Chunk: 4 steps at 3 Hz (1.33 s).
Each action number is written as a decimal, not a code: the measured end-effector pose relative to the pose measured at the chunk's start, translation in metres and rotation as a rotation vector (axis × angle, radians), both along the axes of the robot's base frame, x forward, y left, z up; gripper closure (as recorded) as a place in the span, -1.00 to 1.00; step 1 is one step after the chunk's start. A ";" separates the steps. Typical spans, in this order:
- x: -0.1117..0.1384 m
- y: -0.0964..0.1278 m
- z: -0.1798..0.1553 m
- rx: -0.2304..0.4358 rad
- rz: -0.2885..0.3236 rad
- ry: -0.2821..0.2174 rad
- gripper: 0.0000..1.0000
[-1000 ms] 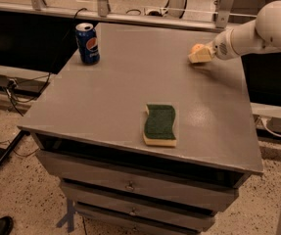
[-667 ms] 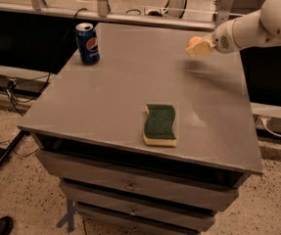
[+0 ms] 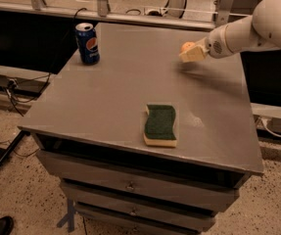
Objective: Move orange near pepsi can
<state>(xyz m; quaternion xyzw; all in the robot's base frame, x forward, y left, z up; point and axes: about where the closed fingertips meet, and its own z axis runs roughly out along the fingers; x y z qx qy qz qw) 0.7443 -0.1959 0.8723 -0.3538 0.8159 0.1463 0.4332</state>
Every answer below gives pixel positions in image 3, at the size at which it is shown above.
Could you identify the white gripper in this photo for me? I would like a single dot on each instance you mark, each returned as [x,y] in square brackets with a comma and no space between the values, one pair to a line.
[215,45]

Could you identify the orange fruit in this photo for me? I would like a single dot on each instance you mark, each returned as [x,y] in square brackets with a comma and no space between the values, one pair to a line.
[186,46]

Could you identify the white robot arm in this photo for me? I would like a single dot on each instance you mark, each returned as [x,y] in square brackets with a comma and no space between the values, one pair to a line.
[259,32]

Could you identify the blue pepsi can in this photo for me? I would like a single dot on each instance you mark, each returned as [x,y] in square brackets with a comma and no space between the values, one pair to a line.
[87,43]

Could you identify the white power strip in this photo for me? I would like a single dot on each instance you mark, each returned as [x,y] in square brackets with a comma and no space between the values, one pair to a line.
[156,12]

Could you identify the green yellow sponge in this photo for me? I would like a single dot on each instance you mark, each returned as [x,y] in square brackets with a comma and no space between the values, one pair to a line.
[158,129]

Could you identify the grey drawer cabinet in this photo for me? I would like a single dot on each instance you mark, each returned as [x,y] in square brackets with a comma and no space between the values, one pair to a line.
[98,112]

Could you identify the top grey drawer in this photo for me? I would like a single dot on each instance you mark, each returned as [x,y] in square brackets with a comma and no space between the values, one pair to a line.
[143,183]

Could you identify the grey drawer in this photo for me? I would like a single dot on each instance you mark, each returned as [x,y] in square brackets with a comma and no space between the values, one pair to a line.
[135,224]
[137,207]
[143,183]

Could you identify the middle grey drawer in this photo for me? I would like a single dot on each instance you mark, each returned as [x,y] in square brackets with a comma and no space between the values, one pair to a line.
[137,207]

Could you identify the bottom grey drawer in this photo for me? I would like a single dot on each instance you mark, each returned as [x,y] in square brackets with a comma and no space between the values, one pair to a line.
[135,224]

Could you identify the black stand leg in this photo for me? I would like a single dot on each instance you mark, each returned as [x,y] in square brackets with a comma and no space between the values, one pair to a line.
[1,160]

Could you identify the black shoe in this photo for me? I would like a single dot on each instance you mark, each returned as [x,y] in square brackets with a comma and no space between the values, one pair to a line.
[6,225]

